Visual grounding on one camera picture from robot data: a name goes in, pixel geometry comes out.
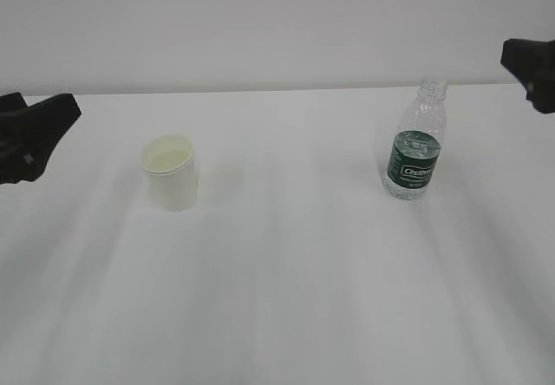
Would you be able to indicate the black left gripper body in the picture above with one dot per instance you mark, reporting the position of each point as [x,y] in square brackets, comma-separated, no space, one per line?
[26,147]

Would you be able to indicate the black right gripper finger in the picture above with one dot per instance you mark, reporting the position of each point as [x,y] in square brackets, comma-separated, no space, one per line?
[531,63]

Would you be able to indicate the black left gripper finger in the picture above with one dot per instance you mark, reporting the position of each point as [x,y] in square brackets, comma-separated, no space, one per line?
[52,118]
[12,105]

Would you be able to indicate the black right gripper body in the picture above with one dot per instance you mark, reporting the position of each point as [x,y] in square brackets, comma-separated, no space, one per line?
[544,99]

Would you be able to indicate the white paper cup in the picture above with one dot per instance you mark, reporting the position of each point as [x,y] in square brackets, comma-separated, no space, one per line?
[169,165]

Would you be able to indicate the clear green-label water bottle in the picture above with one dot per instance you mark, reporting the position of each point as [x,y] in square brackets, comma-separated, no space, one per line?
[418,141]

